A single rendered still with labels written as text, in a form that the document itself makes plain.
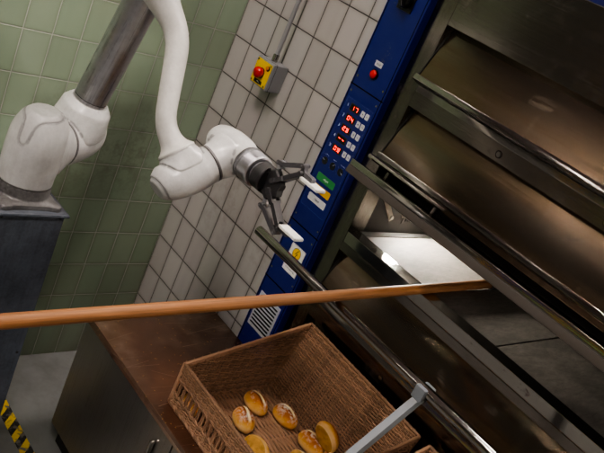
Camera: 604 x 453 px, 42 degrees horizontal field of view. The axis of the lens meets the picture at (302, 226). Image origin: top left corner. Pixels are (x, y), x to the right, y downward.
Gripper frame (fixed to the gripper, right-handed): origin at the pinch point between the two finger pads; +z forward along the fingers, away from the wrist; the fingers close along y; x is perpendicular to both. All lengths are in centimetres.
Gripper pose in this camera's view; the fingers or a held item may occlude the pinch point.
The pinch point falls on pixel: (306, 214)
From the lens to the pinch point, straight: 189.6
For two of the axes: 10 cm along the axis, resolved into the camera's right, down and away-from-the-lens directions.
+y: -3.9, 8.5, 3.6
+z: 5.9, 5.3, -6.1
